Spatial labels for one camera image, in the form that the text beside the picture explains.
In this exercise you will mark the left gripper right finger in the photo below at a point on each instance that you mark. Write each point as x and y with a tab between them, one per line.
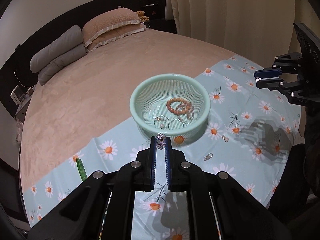
218	206

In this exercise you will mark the cream curtain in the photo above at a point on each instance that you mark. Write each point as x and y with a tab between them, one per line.
259	30

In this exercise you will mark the mint green plastic basket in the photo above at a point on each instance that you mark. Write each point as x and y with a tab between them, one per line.
181	98

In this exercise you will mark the pink beige bed blanket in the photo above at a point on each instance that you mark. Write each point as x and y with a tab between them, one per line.
91	95

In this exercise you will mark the upper beige ruffled pillow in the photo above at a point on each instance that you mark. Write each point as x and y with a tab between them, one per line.
108	21

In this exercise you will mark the small silver linked rings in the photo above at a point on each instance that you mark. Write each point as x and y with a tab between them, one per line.
208	156

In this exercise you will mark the daisy print blue cloth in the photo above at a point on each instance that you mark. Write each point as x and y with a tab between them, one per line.
261	126

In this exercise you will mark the white bedside device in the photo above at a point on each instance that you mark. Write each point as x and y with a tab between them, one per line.
17	95

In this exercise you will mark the grey folded blanket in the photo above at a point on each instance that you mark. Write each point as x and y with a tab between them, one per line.
67	41
61	62

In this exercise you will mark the lower grey folded blanket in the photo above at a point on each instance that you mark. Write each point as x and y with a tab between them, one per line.
61	62

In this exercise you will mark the pearl earring silver hoop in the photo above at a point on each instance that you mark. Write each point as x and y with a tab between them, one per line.
161	122

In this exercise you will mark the lower beige ruffled pillow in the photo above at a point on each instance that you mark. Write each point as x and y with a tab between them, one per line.
115	34

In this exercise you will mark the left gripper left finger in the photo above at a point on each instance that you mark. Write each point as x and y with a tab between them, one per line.
101	207

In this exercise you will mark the brown teddy bear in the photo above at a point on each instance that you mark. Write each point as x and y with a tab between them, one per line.
142	17

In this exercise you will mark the upper grey folded blanket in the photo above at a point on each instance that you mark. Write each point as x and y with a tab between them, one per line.
67	41

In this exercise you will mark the black headboard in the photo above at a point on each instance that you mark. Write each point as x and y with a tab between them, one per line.
16	70

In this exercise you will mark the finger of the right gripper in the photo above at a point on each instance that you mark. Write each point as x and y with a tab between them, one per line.
274	83
268	73

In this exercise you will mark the pearl gold earring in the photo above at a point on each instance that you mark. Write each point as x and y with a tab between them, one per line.
226	139

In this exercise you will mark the beige ruffled pillow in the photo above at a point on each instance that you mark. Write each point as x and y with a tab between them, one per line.
108	21
115	34

